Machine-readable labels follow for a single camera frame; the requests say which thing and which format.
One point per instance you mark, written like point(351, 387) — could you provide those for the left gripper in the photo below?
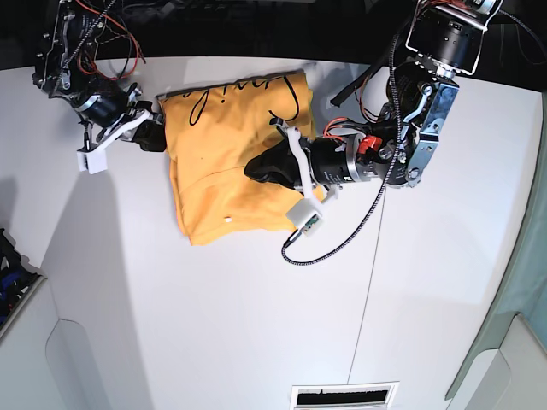
point(345, 153)

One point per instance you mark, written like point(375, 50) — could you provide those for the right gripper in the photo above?
point(106, 110)

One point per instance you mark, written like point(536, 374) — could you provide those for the yellow t-shirt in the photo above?
point(212, 133)

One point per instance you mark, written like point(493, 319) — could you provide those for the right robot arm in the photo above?
point(66, 66)

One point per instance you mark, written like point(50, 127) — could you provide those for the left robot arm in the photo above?
point(439, 40)

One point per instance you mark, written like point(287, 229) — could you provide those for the black blue clutter pile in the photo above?
point(16, 280)

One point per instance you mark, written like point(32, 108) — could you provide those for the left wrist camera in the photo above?
point(306, 215)

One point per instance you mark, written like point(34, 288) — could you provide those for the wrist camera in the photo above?
point(93, 162)
point(306, 215)

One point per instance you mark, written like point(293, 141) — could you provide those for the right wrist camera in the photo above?
point(93, 162)

